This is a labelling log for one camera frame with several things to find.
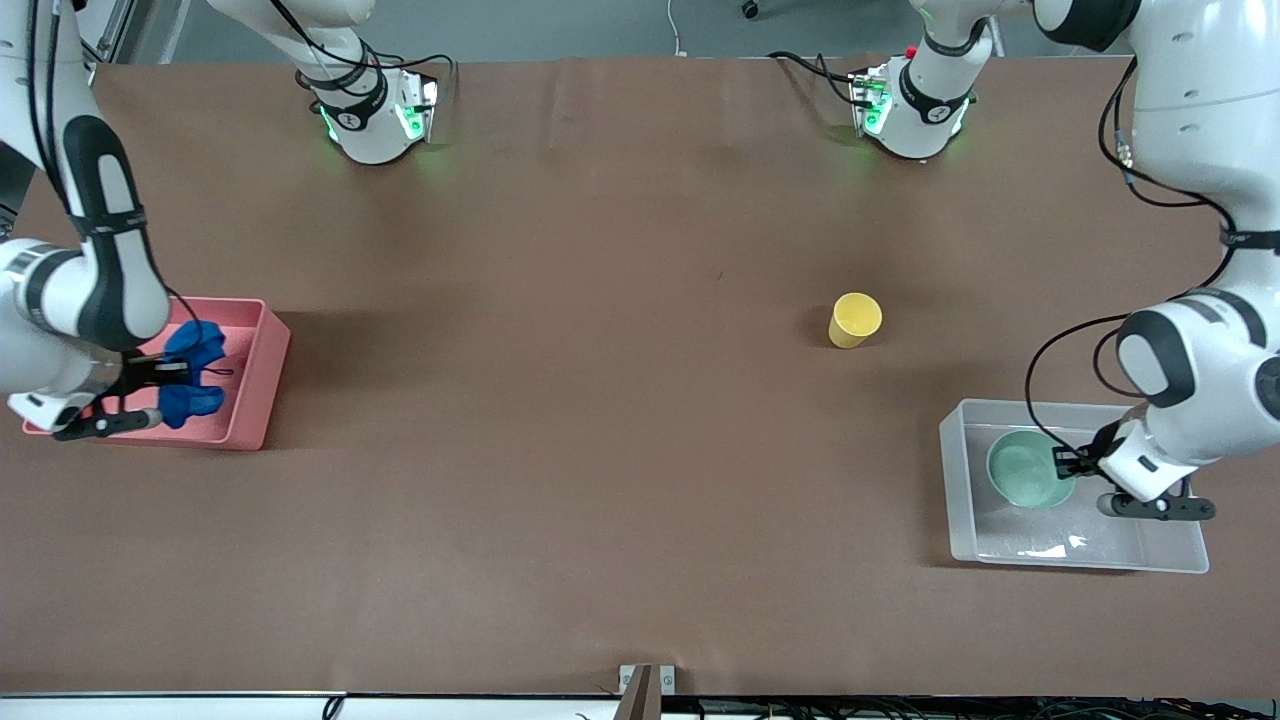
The blue cloth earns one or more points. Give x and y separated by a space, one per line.
195 345

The mint green bowl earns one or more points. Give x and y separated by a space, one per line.
1020 470

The yellow plastic cup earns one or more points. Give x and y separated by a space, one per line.
853 320

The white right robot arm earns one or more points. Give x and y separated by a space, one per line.
60 60

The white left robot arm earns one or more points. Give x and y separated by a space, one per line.
1200 120

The clear plastic bin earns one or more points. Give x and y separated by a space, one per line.
1050 535

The pink plastic bin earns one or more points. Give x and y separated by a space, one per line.
250 400

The brown table cover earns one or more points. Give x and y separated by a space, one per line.
640 450

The white table front rail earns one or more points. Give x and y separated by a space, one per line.
150 710

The aluminium frame profile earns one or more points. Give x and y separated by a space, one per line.
110 30

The metal bracket with post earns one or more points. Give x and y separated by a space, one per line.
640 690

